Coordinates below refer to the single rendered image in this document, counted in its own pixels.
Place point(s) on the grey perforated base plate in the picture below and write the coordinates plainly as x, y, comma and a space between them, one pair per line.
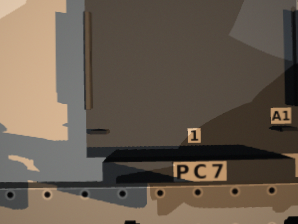
258, 204

